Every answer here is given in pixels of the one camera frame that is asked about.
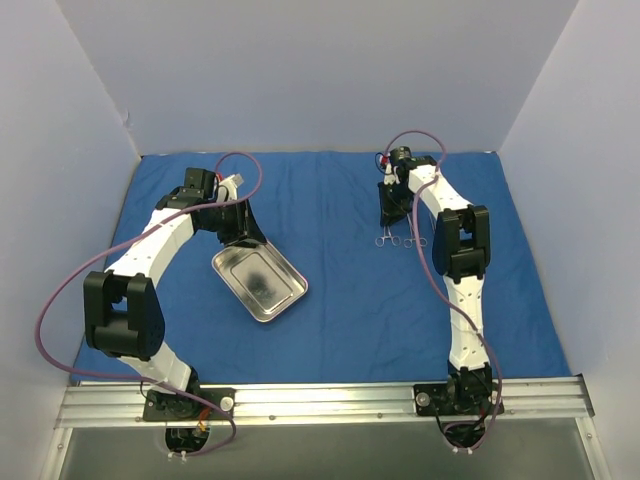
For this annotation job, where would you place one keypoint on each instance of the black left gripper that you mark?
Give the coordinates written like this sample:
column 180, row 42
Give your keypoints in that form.
column 245, row 220

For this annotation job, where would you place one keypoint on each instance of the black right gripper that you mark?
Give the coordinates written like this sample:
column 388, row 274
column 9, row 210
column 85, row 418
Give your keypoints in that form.
column 391, row 203

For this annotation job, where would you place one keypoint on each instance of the stainless steel instrument tray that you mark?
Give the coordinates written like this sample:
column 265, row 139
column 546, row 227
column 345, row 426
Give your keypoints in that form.
column 262, row 279

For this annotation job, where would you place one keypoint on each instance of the blue surgical drape cloth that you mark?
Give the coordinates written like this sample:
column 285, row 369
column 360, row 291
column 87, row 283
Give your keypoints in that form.
column 370, row 313

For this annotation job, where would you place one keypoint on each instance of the steel surgical scissors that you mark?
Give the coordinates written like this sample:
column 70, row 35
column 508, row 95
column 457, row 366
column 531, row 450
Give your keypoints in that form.
column 413, row 239

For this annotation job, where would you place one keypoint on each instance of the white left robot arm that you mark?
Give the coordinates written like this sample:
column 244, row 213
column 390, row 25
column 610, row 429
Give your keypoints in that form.
column 123, row 316

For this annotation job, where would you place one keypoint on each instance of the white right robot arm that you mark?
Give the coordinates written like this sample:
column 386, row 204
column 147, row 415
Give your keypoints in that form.
column 460, row 255

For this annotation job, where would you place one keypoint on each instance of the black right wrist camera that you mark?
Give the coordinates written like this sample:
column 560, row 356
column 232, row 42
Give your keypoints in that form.
column 400, row 155

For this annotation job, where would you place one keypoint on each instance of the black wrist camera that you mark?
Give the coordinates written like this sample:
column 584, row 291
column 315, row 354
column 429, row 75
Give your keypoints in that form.
column 201, row 180
column 400, row 155

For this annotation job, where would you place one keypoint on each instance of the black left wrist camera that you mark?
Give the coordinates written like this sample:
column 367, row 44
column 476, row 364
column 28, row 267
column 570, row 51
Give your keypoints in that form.
column 201, row 180

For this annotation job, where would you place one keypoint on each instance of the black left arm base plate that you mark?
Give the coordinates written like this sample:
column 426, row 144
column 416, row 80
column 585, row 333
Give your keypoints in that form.
column 170, row 407

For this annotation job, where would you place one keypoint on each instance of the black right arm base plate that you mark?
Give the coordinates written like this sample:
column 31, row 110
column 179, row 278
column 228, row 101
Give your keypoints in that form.
column 449, row 399

